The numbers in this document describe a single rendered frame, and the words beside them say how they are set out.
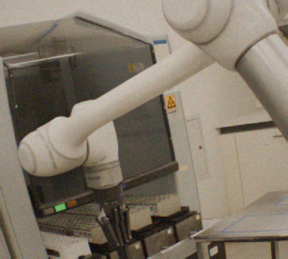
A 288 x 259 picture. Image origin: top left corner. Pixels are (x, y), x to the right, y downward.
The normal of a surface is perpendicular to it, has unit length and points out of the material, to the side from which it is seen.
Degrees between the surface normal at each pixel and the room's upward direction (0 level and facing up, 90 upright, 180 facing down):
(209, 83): 90
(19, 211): 90
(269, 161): 90
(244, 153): 90
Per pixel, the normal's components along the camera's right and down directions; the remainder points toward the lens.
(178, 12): -0.68, 0.07
